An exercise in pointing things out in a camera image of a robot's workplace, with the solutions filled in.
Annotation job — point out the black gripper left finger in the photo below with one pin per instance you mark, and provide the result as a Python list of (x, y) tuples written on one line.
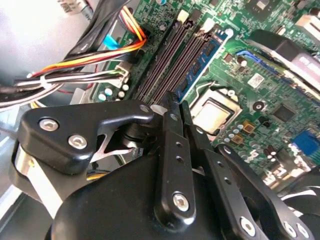
[(62, 125)]

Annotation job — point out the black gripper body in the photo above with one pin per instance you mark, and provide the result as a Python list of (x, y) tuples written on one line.
[(112, 205)]

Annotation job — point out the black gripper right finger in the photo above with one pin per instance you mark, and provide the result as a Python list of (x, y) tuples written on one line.
[(225, 190)]

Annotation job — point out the blue RAM stick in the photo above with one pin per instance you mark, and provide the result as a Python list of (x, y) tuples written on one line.
[(200, 62)]

